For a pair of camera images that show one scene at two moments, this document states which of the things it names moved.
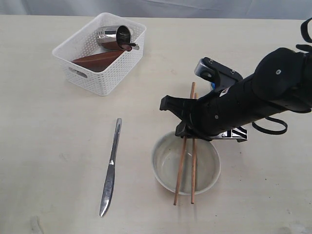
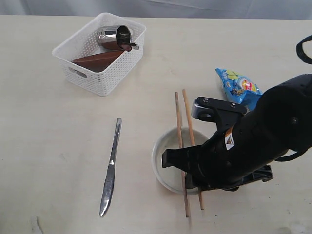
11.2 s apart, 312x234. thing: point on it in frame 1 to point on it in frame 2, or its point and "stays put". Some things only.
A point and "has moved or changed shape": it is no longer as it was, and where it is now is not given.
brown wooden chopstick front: (192, 96) to (192, 143)
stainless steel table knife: (108, 187) stays put
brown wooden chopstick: (193, 87) has moved or changed shape
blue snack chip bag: (213, 85) has moved or changed shape
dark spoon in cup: (126, 46) stays put
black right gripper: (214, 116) to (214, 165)
